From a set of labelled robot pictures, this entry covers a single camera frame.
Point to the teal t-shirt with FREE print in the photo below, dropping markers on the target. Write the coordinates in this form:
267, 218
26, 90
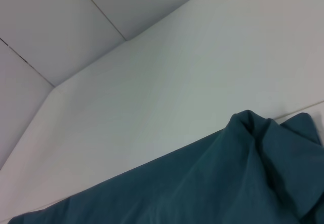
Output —
202, 183

